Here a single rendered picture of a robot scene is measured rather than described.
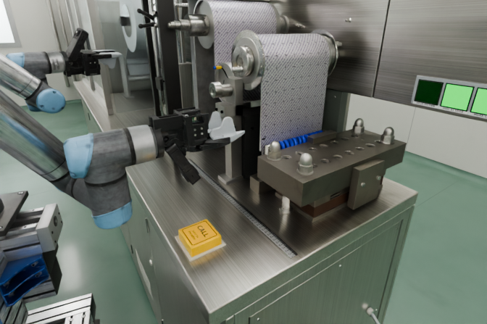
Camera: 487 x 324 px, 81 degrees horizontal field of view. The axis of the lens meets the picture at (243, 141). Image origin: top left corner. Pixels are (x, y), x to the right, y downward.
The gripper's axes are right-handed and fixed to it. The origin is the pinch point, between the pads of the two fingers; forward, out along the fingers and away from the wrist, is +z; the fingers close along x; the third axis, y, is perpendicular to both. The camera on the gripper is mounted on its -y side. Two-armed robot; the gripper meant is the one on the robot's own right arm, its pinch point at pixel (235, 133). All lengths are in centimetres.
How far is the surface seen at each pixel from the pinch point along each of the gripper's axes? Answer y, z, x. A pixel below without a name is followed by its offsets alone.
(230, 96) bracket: 7.1, 4.3, 9.0
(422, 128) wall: -72, 274, 76
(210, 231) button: -16.8, -13.0, -10.3
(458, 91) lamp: 10, 40, -30
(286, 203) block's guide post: -16.3, 7.2, -11.8
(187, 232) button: -16.7, -17.2, -7.8
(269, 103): 6.0, 10.5, 0.2
